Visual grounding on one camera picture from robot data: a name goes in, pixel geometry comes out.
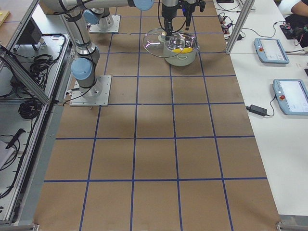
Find person in black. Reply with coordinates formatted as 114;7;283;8
285;0;308;29

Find upper blue teach pendant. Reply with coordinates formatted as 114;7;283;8
254;38;289;64

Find blue teach pendant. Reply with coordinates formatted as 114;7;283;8
273;79;308;116
254;38;289;64

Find lower blue teach pendant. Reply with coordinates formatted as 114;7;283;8
273;79;308;116

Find small electronics board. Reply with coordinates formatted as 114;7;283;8
280;24;301;39

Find glass pot lid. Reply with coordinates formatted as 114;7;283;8
142;27;193;58

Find black power adapter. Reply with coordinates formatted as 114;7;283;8
246;104;267;116

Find aluminium frame post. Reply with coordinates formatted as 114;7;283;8
225;0;255;54

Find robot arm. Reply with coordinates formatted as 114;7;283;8
83;0;205;33
43;0;154;98

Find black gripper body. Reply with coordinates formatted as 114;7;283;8
161;0;179;20
179;0;206;17

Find coiled black cables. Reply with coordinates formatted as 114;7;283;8
18;98;41;119

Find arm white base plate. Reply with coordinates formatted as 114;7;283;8
69;75;112;106
89;15;121;34

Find yellow corn cob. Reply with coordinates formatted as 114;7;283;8
172;47;193;54

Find pale green cooking pot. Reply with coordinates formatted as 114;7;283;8
163;33;199;66

